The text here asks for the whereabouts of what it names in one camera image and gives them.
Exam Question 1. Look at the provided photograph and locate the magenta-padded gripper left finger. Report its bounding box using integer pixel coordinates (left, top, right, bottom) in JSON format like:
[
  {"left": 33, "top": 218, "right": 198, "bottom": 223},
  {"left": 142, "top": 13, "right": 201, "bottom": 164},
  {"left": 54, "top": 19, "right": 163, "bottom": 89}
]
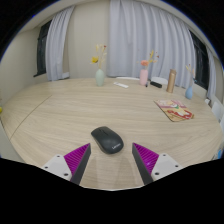
[{"left": 41, "top": 142, "right": 92, "bottom": 186}]

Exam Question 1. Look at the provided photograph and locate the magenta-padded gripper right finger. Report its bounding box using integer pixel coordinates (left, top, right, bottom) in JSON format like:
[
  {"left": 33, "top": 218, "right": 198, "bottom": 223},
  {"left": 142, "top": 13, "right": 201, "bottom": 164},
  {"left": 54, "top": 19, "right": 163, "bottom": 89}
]
[{"left": 131, "top": 142, "right": 184, "bottom": 186}]

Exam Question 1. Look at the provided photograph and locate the pink vase with dried flowers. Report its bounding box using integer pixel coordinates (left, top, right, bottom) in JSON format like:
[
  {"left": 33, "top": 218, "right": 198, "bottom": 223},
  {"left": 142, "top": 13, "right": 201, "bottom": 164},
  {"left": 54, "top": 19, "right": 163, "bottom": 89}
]
[{"left": 137, "top": 49, "right": 161, "bottom": 87}]

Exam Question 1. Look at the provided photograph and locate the small black box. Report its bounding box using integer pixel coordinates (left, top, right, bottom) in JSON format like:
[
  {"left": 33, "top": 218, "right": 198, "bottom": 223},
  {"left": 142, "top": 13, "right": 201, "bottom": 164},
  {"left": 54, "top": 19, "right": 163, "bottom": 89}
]
[{"left": 149, "top": 80, "right": 163, "bottom": 89}]

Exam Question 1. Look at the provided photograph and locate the gold drink bottle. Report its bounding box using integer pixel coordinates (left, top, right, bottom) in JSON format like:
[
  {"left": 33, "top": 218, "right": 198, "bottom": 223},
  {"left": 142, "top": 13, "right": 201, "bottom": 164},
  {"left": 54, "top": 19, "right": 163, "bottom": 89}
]
[{"left": 165, "top": 68, "right": 178, "bottom": 94}]

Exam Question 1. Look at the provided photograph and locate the dark window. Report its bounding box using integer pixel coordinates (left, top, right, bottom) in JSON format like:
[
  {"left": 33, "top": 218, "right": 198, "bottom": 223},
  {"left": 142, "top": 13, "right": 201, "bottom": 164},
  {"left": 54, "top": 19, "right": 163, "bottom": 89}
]
[
  {"left": 189, "top": 30, "right": 210, "bottom": 91},
  {"left": 33, "top": 19, "right": 53, "bottom": 78}
]

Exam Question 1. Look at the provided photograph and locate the green vase with dried flowers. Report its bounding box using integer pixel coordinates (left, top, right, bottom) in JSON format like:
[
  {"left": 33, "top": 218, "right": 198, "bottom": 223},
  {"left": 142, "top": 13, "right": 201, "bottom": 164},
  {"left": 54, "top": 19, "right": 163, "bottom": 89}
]
[{"left": 90, "top": 43, "right": 108, "bottom": 88}]

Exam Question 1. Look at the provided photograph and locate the cartoon print mouse pad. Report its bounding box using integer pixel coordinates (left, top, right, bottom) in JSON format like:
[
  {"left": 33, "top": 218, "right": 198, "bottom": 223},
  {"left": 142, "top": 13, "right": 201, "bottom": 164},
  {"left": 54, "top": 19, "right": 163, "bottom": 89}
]
[{"left": 153, "top": 98, "right": 195, "bottom": 123}]

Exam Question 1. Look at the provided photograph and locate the narrow white curtain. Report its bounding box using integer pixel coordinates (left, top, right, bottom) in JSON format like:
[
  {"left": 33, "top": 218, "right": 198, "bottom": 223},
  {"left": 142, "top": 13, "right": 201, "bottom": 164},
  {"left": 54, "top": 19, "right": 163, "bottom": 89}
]
[
  {"left": 45, "top": 5, "right": 76, "bottom": 82},
  {"left": 205, "top": 46, "right": 218, "bottom": 99}
]

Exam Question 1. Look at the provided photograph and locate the wide white curtain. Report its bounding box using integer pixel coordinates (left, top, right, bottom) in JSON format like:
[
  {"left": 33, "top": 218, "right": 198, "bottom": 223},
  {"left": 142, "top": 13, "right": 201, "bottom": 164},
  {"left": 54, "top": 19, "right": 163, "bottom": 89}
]
[{"left": 105, "top": 0, "right": 198, "bottom": 89}]

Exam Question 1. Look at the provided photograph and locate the black computer mouse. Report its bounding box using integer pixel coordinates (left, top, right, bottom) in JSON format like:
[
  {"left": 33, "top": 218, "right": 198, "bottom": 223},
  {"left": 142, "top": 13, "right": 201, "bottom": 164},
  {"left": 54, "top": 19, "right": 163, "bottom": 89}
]
[{"left": 90, "top": 125, "right": 125, "bottom": 155}]

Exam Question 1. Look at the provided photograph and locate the blue vase with dried flowers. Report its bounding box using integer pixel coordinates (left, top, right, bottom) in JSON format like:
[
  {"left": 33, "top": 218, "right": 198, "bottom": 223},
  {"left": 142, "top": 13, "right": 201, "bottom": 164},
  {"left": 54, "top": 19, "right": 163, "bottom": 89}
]
[{"left": 184, "top": 63, "right": 198, "bottom": 101}]

